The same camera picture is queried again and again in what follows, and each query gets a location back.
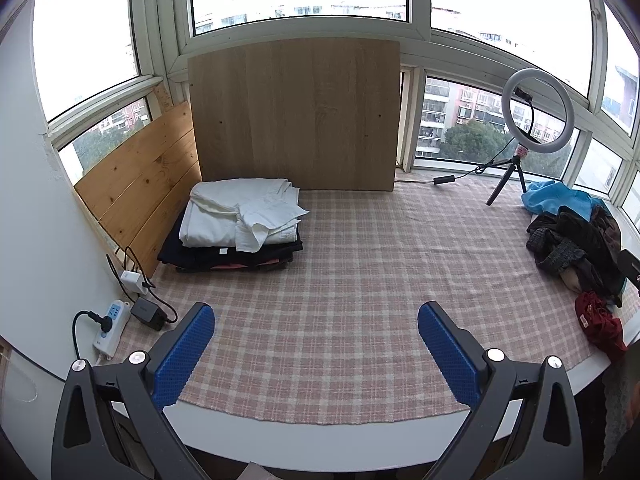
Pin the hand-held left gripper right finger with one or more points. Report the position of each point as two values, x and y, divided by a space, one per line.
447 355

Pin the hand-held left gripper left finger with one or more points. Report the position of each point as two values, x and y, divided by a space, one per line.
182 355

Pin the blue striped work coat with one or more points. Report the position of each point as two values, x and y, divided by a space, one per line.
555 200

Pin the black folded clothes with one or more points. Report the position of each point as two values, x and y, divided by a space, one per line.
200 257

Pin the black garment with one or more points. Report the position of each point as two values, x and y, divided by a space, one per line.
590 245

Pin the brown garment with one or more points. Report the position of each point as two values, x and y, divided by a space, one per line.
609 225

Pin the black power adapter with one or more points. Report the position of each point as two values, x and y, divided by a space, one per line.
149 314

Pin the beige garment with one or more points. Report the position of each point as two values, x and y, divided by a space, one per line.
571 280

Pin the dark red garment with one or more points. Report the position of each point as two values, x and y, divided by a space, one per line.
597 320

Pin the grey ribbed garment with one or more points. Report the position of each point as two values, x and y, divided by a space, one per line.
560 255

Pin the white power strip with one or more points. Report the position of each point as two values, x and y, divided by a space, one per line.
112 330

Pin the white charger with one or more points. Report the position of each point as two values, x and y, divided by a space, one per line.
132 281

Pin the pink folded garment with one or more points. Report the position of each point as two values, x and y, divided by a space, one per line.
225 266

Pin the pink plaid tablecloth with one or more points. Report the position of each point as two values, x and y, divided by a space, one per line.
350 270

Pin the grey lace curtain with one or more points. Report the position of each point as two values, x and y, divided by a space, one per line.
622 410

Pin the white folded cloth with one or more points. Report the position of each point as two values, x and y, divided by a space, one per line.
215 215

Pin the pine plank panel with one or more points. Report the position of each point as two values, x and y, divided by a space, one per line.
135 185

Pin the light wooden board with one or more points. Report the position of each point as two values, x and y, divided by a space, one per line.
295 115

